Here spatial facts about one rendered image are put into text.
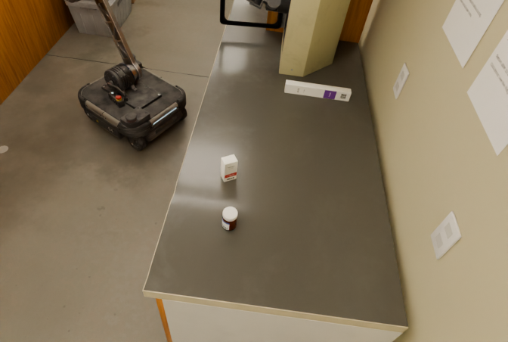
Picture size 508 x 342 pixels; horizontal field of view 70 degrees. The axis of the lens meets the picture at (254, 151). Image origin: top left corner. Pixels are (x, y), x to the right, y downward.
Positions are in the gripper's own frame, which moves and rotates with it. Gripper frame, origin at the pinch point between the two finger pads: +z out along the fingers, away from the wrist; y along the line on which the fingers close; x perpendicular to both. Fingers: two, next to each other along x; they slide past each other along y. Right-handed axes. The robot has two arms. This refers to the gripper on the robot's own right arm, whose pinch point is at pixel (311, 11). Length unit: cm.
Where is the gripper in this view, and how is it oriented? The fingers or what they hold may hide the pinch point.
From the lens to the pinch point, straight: 171.0
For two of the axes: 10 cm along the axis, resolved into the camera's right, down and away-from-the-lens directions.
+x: -1.6, 6.8, 7.2
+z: 9.8, 1.6, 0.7
